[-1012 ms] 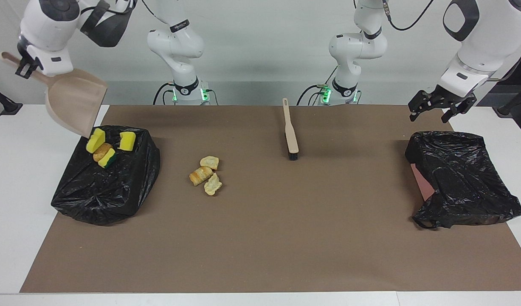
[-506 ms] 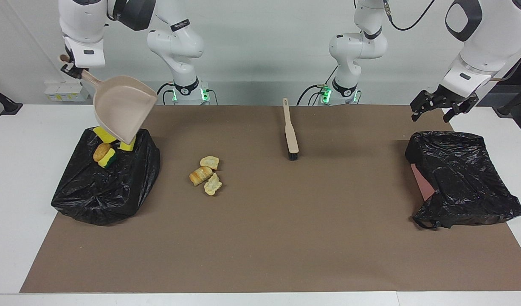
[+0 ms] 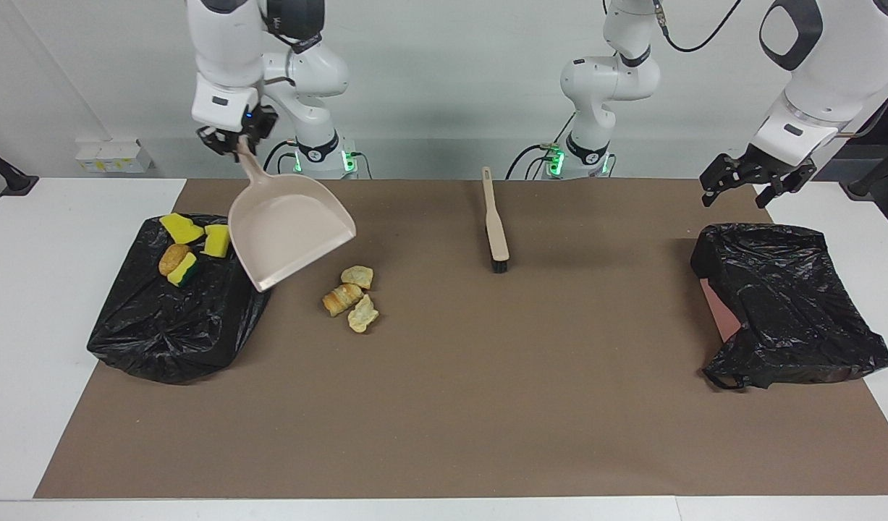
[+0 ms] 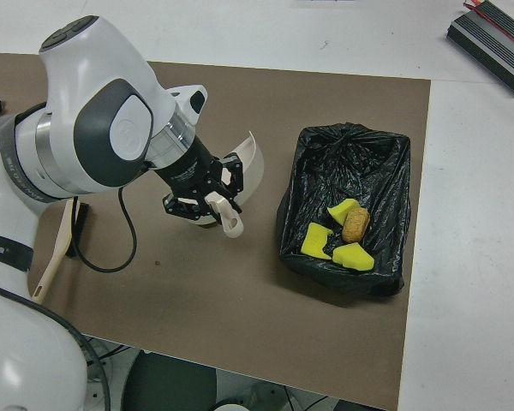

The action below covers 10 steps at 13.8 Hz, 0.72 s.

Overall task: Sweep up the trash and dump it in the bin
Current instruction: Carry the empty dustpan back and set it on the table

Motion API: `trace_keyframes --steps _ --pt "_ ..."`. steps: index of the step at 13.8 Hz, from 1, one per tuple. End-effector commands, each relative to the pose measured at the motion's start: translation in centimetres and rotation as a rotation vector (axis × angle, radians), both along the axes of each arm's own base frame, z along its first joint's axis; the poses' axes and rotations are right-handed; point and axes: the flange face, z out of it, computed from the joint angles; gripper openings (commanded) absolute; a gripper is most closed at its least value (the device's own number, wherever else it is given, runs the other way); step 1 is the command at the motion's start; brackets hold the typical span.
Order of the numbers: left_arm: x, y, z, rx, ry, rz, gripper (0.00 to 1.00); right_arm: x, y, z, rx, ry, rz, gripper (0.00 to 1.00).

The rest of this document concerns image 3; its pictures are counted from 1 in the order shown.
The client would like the white socket box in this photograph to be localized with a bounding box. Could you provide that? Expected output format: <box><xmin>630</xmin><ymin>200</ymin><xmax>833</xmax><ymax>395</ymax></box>
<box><xmin>75</xmin><ymin>140</ymin><xmax>155</xmax><ymax>174</ymax></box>

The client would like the green and yellow sponge piece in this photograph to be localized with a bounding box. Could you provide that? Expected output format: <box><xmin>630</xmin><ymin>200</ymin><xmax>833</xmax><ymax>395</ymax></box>
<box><xmin>166</xmin><ymin>251</ymin><xmax>200</xmax><ymax>288</ymax></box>

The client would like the notched yellow sponge piece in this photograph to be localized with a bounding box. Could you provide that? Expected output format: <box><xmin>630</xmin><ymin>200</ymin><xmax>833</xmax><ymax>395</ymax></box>
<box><xmin>203</xmin><ymin>224</ymin><xmax>233</xmax><ymax>259</ymax></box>

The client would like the brown bread roll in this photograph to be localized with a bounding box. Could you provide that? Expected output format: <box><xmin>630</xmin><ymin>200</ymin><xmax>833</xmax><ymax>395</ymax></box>
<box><xmin>158</xmin><ymin>244</ymin><xmax>193</xmax><ymax>277</ymax></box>

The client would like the beige plastic dustpan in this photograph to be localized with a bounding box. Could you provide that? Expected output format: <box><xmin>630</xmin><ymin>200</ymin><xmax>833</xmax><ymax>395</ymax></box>
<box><xmin>227</xmin><ymin>137</ymin><xmax>357</xmax><ymax>293</ymax></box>

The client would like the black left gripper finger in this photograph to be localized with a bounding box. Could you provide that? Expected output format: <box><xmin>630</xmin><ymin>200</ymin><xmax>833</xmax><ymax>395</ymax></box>
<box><xmin>701</xmin><ymin>156</ymin><xmax>745</xmax><ymax>207</ymax></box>
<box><xmin>755</xmin><ymin>181</ymin><xmax>795</xmax><ymax>211</ymax></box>

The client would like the beige hand brush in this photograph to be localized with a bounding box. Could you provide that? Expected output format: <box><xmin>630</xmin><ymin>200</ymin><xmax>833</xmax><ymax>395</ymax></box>
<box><xmin>481</xmin><ymin>166</ymin><xmax>510</xmax><ymax>274</ymax></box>

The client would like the dark panel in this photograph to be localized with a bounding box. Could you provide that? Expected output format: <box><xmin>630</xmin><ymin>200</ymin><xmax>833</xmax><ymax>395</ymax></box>
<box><xmin>813</xmin><ymin>94</ymin><xmax>888</xmax><ymax>182</ymax></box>

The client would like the pink bin box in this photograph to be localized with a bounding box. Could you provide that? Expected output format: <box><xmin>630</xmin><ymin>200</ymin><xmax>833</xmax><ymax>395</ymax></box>
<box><xmin>701</xmin><ymin>279</ymin><xmax>743</xmax><ymax>343</ymax></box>

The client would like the black base cable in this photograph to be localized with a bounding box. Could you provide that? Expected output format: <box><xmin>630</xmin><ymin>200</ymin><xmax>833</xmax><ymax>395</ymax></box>
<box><xmin>505</xmin><ymin>112</ymin><xmax>564</xmax><ymax>180</ymax></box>
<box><xmin>261</xmin><ymin>141</ymin><xmax>300</xmax><ymax>179</ymax></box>

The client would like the black knotted trash bag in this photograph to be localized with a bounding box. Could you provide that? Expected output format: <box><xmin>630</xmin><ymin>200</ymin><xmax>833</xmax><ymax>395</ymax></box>
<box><xmin>87</xmin><ymin>213</ymin><xmax>274</xmax><ymax>384</ymax></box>

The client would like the brown table mat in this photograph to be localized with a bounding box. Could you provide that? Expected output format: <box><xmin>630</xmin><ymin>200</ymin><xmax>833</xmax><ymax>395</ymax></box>
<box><xmin>33</xmin><ymin>179</ymin><xmax>888</xmax><ymax>500</ymax></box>

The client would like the striped croissant piece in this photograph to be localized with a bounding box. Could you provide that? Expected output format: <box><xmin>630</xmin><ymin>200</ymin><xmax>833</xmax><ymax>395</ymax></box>
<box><xmin>322</xmin><ymin>283</ymin><xmax>364</xmax><ymax>317</ymax></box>

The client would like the black bag over pink box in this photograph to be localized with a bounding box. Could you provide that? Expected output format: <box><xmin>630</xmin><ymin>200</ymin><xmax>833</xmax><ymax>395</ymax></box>
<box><xmin>690</xmin><ymin>223</ymin><xmax>888</xmax><ymax>391</ymax></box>

